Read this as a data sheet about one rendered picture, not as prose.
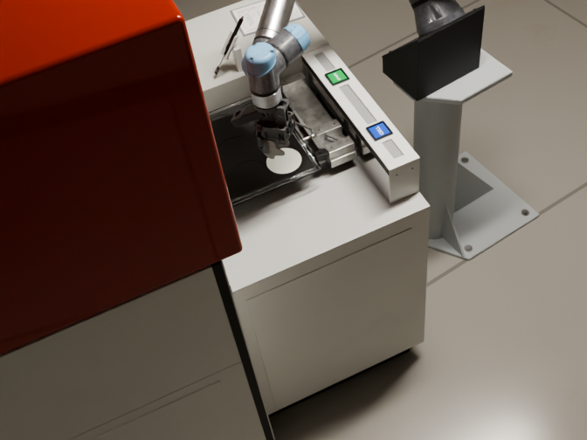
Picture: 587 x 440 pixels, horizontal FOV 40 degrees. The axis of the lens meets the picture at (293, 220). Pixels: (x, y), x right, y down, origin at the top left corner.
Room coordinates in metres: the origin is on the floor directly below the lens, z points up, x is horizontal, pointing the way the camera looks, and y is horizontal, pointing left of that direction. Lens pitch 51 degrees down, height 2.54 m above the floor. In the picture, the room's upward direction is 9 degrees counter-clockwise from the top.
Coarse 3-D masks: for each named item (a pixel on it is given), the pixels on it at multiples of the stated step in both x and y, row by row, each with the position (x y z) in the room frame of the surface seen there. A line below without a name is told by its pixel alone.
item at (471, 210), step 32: (480, 64) 1.91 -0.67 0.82; (448, 96) 1.79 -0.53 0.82; (416, 128) 1.91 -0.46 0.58; (448, 128) 1.85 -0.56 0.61; (448, 160) 1.86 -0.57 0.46; (448, 192) 1.86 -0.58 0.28; (480, 192) 2.02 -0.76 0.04; (512, 192) 2.02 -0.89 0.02; (448, 224) 1.83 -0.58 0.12; (480, 224) 1.89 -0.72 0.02; (512, 224) 1.86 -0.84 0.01
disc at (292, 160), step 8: (288, 152) 1.59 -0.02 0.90; (296, 152) 1.59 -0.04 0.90; (272, 160) 1.57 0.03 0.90; (280, 160) 1.56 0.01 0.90; (288, 160) 1.56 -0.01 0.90; (296, 160) 1.56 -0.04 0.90; (272, 168) 1.54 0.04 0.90; (280, 168) 1.53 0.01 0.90; (288, 168) 1.53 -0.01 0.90; (296, 168) 1.52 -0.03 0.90
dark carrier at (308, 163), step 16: (224, 112) 1.80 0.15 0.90; (224, 128) 1.73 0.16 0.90; (240, 128) 1.72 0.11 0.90; (224, 144) 1.66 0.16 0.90; (240, 144) 1.65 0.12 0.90; (256, 144) 1.64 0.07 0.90; (224, 160) 1.60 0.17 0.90; (240, 160) 1.59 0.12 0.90; (256, 160) 1.58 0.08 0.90; (304, 160) 1.55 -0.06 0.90; (224, 176) 1.54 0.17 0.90; (240, 176) 1.53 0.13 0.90; (256, 176) 1.52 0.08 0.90; (272, 176) 1.51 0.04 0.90; (288, 176) 1.50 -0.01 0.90; (240, 192) 1.47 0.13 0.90
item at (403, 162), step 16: (320, 48) 1.95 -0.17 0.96; (320, 64) 1.87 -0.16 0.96; (336, 64) 1.86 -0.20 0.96; (352, 80) 1.78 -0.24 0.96; (336, 96) 1.72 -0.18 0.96; (352, 96) 1.72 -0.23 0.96; (368, 96) 1.70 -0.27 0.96; (352, 112) 1.65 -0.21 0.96; (368, 112) 1.64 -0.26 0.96; (384, 144) 1.51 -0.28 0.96; (400, 144) 1.49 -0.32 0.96; (384, 160) 1.45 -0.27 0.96; (400, 160) 1.44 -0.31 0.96; (416, 160) 1.43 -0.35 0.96; (400, 176) 1.42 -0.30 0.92; (416, 176) 1.43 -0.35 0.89; (400, 192) 1.42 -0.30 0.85
